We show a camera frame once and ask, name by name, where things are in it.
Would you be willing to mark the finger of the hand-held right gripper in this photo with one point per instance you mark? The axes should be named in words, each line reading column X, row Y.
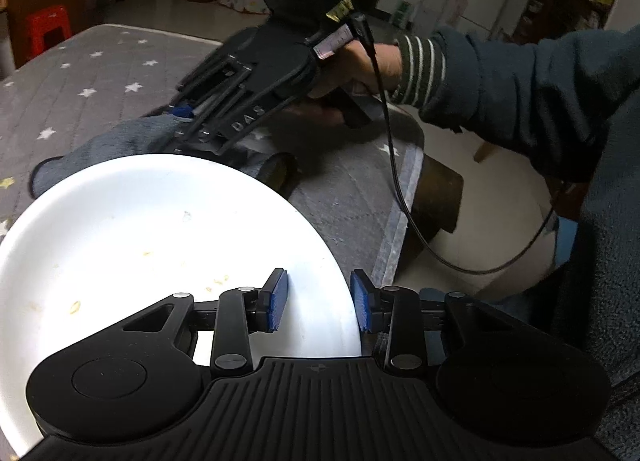
column 184, row 110
column 202, row 135

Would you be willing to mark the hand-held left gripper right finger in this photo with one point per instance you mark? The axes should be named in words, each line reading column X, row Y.
column 361, row 306

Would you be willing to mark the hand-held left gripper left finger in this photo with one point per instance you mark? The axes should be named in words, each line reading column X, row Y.
column 278, row 299

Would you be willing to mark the grey fleece cloth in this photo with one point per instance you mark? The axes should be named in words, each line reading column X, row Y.
column 115, row 146

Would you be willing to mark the white round plate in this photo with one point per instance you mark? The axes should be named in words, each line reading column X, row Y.
column 150, row 241

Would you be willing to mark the person's right forearm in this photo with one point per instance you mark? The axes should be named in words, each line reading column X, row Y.
column 525, row 86

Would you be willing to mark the person's right hand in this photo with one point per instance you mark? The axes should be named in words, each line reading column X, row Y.
column 357, row 68

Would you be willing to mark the brown round cup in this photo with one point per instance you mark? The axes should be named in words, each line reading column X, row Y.
column 277, row 171

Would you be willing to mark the grey star-print table cover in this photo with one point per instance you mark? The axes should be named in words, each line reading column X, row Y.
column 100, row 76

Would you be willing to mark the dark brown stool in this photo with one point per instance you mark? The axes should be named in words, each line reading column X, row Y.
column 434, row 203

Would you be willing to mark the red plastic stool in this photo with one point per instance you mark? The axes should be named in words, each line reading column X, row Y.
column 46, row 27

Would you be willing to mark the person's dark fleece torso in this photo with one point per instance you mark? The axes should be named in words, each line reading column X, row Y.
column 600, row 266

